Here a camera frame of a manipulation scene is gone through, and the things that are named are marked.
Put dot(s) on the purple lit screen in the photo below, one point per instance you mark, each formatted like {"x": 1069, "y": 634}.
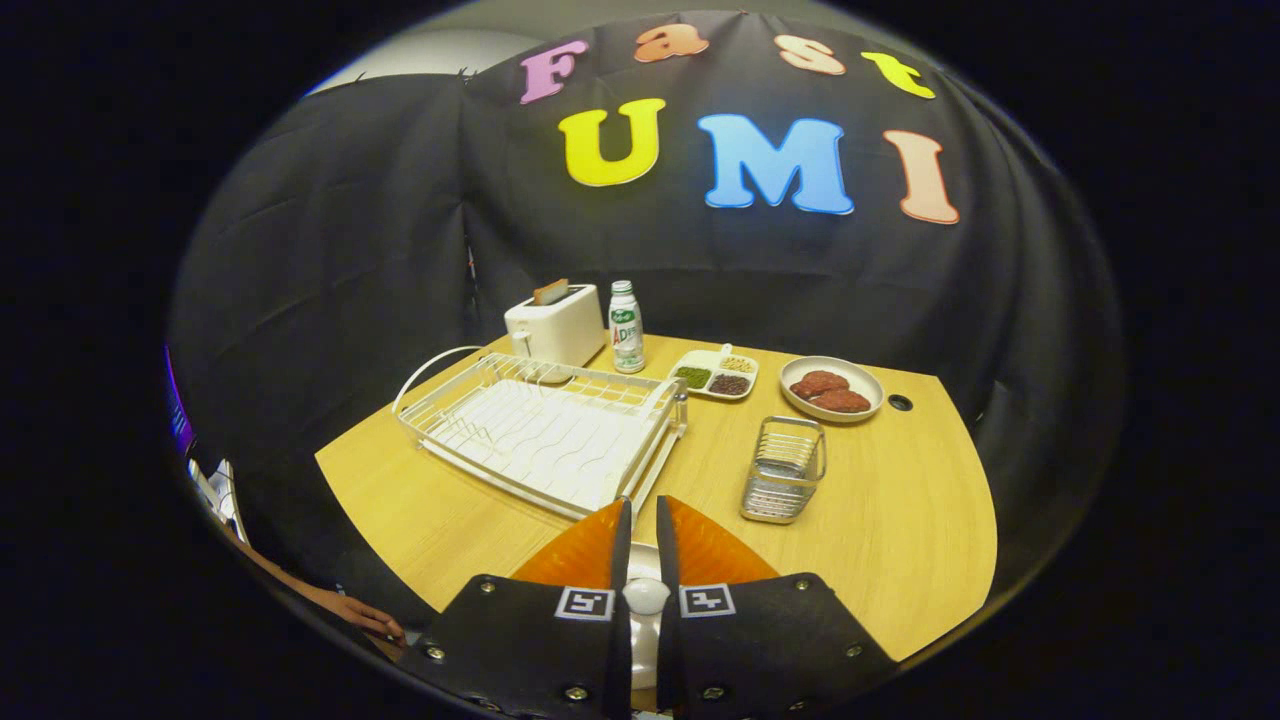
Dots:
{"x": 180, "y": 410}

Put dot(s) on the white metal frame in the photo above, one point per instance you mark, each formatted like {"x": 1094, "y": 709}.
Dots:
{"x": 222, "y": 495}

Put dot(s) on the white bottle with green label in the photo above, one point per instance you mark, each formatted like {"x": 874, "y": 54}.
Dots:
{"x": 627, "y": 330}

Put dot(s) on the white toaster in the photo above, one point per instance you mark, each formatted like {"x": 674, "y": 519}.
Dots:
{"x": 560, "y": 325}

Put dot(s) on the brown meat patty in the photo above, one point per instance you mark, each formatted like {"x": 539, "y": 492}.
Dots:
{"x": 842, "y": 401}
{"x": 820, "y": 383}

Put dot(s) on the toast slice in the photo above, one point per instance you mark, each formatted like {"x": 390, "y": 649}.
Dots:
{"x": 550, "y": 291}

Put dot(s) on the white divided snack dish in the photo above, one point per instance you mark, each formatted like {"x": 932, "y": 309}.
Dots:
{"x": 712, "y": 373}

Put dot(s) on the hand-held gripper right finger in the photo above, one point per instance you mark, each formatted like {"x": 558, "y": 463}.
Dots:
{"x": 770, "y": 650}

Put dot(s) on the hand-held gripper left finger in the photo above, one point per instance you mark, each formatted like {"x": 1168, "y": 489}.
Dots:
{"x": 540, "y": 650}

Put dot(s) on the black backdrop cloth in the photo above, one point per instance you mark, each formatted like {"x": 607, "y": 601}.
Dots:
{"x": 350, "y": 250}

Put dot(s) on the round dish holding meat patties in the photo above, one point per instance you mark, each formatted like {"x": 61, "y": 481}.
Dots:
{"x": 865, "y": 380}

